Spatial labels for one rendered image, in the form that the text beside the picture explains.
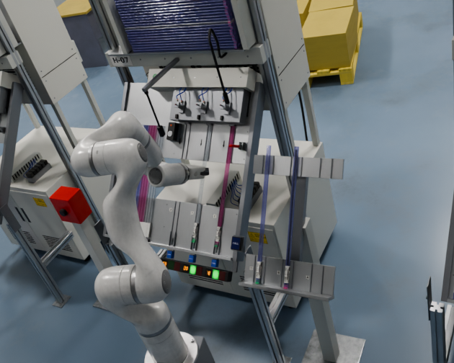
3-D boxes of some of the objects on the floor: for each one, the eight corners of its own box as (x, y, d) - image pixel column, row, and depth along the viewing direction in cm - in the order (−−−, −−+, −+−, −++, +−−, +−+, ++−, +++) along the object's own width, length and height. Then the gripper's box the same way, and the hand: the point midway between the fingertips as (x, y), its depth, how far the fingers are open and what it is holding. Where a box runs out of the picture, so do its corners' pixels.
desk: (151, 22, 713) (134, -28, 675) (108, 66, 624) (86, 11, 586) (112, 28, 737) (93, -20, 700) (65, 70, 649) (40, 19, 611)
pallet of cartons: (353, 85, 443) (346, 35, 418) (254, 93, 476) (242, 47, 451) (367, 24, 531) (362, -20, 506) (282, 35, 564) (274, -6, 539)
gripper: (163, 181, 212) (189, 178, 228) (196, 185, 204) (221, 181, 220) (163, 162, 211) (190, 160, 227) (197, 165, 204) (222, 163, 219)
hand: (202, 171), depth 222 cm, fingers closed, pressing on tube
